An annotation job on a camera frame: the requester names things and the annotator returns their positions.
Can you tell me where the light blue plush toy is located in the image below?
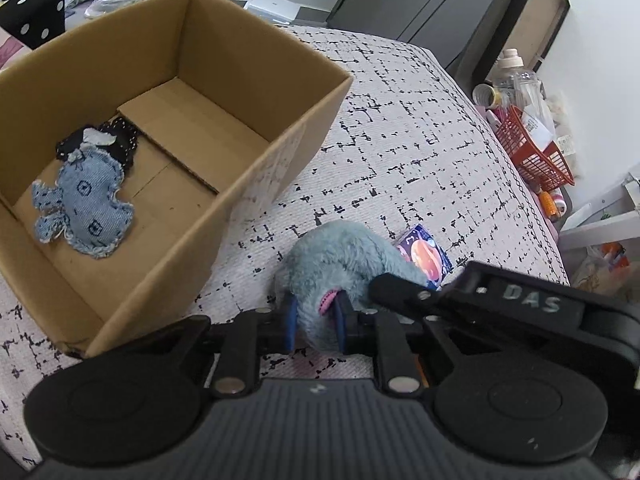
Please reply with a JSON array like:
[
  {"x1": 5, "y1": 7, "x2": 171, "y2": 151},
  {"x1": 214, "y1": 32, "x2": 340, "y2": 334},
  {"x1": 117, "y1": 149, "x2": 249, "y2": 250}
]
[{"x1": 273, "y1": 220, "x2": 427, "y2": 353}]

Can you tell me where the blue orange snack packet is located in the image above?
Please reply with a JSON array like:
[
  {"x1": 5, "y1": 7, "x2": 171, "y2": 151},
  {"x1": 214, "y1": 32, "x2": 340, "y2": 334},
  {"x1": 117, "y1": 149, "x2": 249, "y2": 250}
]
[{"x1": 395, "y1": 224, "x2": 454, "y2": 290}]

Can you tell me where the denim elephant soft toy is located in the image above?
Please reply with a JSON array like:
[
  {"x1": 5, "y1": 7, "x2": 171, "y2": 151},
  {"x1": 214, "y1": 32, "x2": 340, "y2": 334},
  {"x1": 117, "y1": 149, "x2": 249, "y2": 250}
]
[{"x1": 30, "y1": 144, "x2": 134, "y2": 259}]

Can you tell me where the white pink small bottle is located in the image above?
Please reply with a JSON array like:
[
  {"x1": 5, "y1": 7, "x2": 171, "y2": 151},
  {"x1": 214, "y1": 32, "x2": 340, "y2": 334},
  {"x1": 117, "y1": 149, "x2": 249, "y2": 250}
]
[{"x1": 549, "y1": 188, "x2": 567, "y2": 218}]

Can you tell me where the red plastic basket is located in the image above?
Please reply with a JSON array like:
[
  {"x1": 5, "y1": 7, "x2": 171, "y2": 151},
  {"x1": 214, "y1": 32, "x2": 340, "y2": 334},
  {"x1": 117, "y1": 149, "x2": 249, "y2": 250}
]
[{"x1": 496, "y1": 105, "x2": 575, "y2": 192}]

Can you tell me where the white side table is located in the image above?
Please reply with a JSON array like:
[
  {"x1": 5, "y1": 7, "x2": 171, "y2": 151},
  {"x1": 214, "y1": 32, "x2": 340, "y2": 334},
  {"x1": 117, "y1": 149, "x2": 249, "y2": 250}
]
[{"x1": 558, "y1": 166, "x2": 639, "y2": 256}]

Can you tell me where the white black patterned bedspread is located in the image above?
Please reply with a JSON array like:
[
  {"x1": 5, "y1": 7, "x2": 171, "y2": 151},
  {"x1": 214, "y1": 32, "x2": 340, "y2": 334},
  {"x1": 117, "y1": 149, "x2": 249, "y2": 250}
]
[{"x1": 1, "y1": 27, "x2": 566, "y2": 468}]

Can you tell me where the paper cup roll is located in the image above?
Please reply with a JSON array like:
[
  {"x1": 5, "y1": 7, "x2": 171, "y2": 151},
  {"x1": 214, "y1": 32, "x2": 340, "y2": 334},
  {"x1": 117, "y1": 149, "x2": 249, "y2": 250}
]
[{"x1": 472, "y1": 84, "x2": 502, "y2": 110}]

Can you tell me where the clear plastic bottle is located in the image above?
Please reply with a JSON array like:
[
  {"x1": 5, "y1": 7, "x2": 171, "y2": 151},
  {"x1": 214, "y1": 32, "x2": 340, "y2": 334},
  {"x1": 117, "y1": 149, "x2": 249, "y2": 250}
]
[{"x1": 492, "y1": 49, "x2": 555, "y2": 134}]

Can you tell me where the brown cardboard box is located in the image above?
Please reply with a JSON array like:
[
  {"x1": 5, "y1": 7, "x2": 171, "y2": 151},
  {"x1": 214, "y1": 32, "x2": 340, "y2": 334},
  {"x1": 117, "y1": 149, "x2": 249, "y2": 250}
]
[{"x1": 1, "y1": 0, "x2": 352, "y2": 356}]

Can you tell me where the black dotted fabric piece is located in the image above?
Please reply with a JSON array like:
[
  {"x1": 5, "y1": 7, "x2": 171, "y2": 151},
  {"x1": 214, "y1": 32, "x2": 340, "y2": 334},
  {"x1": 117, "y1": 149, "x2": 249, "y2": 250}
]
[{"x1": 55, "y1": 115, "x2": 141, "y2": 174}]

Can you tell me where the dark grey wardrobe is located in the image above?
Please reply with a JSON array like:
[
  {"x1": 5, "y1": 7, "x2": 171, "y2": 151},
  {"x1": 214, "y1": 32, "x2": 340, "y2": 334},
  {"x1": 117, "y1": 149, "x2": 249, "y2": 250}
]
[{"x1": 328, "y1": 0, "x2": 512, "y2": 87}]

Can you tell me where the brown framed board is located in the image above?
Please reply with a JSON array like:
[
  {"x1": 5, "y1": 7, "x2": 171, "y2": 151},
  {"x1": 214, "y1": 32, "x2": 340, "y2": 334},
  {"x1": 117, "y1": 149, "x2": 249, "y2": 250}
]
[{"x1": 473, "y1": 0, "x2": 570, "y2": 80}]

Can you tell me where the white flat box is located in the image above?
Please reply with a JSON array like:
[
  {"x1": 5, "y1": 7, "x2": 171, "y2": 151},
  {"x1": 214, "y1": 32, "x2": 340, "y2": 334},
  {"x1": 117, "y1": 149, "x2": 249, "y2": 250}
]
[{"x1": 243, "y1": 0, "x2": 300, "y2": 25}]

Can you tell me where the black white-dotted cushion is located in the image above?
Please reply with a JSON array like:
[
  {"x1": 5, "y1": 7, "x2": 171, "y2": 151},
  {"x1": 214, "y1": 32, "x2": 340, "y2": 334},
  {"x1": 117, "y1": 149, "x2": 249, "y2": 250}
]
[{"x1": 0, "y1": 0, "x2": 65, "y2": 50}]

